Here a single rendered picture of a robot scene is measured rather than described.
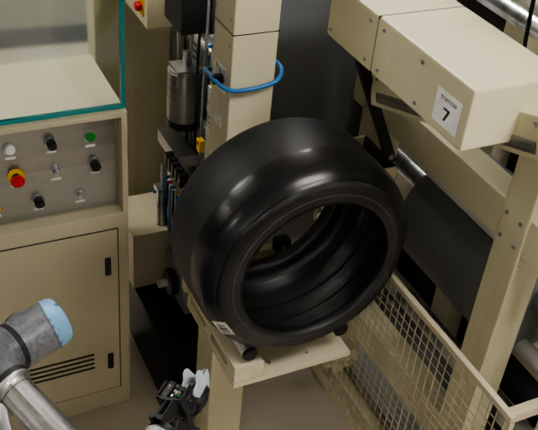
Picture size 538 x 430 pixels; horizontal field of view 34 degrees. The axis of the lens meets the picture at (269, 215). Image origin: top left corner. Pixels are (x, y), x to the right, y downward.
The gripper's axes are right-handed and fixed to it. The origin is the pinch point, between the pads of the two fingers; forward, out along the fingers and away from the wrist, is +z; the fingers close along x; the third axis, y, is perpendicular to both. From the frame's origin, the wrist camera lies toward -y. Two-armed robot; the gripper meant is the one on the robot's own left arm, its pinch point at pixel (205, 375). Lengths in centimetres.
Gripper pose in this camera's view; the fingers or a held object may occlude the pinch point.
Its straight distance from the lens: 217.3
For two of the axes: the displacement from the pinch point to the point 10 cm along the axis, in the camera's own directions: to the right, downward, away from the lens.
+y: -2.8, -7.9, -5.5
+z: 4.1, -6.1, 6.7
